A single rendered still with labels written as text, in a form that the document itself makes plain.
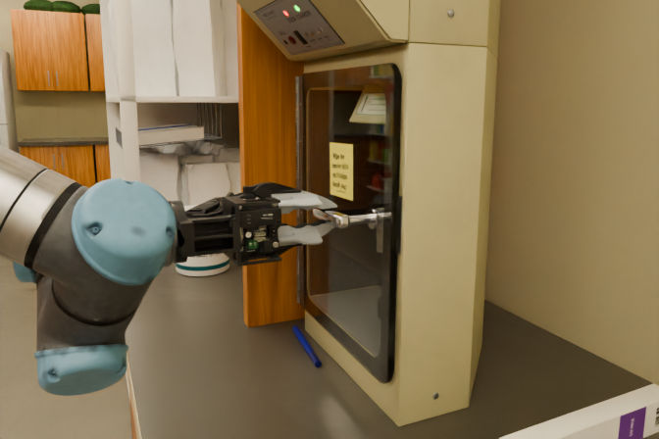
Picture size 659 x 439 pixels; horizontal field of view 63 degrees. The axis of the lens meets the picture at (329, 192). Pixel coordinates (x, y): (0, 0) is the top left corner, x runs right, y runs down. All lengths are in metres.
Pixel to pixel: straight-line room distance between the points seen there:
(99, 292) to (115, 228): 0.06
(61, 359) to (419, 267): 0.39
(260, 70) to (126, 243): 0.58
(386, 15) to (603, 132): 0.49
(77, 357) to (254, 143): 0.52
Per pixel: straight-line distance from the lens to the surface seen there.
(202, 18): 1.84
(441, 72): 0.65
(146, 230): 0.42
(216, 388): 0.83
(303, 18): 0.73
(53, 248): 0.44
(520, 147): 1.10
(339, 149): 0.75
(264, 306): 1.00
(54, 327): 0.52
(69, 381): 0.54
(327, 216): 0.68
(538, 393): 0.86
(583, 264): 1.03
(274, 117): 0.94
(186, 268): 1.30
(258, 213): 0.60
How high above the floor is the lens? 1.34
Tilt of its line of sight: 10 degrees down
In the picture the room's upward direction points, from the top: straight up
